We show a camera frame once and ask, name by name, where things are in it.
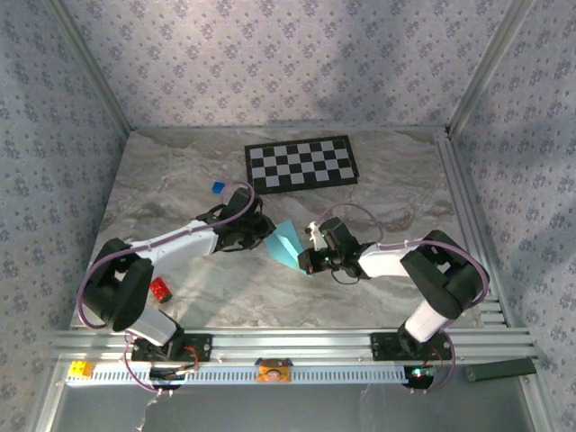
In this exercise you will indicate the light blue paper sheet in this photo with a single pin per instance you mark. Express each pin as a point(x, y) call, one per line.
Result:
point(281, 247)

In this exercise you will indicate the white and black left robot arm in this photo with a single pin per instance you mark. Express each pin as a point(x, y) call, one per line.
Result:
point(180, 243)

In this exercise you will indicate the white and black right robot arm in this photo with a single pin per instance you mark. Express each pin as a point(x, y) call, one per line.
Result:
point(387, 265)

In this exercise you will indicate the small blue cube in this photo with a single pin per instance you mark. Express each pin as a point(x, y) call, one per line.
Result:
point(218, 188)

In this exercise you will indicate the black and white checkerboard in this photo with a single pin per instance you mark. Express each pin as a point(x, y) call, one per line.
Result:
point(301, 165)

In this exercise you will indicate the red glitter cylinder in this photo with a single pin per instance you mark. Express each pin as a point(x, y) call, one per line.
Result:
point(159, 289)

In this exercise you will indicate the flat black bar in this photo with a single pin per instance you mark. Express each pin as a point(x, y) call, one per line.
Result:
point(499, 370)

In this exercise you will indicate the yellow toy brick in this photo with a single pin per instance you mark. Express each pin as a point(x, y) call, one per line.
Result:
point(81, 369)

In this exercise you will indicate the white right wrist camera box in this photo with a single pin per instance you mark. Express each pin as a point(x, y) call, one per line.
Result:
point(313, 236)

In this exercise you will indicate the long aluminium base rail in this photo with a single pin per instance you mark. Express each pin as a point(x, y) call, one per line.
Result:
point(292, 344)

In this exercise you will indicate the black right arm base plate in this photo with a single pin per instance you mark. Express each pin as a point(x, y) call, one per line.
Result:
point(384, 346)

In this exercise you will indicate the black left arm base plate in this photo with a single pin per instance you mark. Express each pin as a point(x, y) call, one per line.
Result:
point(200, 346)

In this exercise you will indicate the aluminium side rail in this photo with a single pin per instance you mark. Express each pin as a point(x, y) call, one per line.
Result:
point(452, 171)

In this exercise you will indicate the aluminium frame post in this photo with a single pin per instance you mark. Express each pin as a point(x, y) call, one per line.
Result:
point(488, 67)
point(92, 67)

